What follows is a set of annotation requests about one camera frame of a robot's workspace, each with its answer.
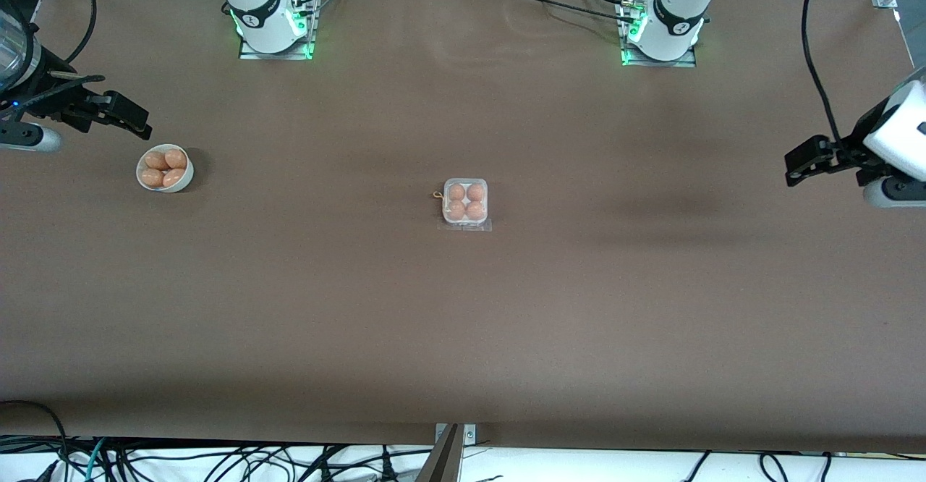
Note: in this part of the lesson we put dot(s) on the clear plastic egg box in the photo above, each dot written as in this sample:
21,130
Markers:
465,201

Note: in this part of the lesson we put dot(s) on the brown table cover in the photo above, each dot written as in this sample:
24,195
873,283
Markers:
463,323

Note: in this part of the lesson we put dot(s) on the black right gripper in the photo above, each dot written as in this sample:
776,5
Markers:
52,93

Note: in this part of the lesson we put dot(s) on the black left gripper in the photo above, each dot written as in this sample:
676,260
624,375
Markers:
848,155

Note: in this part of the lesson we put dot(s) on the white round bowl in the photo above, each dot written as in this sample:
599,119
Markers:
184,182

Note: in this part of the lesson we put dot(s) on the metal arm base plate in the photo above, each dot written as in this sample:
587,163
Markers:
684,61
253,53

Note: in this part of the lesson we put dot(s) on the brown egg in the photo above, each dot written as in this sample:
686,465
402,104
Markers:
456,192
155,160
456,210
176,158
475,192
152,177
475,210
174,178

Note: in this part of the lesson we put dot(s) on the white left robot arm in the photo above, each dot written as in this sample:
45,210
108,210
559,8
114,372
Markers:
676,11

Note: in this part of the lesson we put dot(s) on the small metal bracket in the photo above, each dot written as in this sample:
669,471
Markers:
470,435

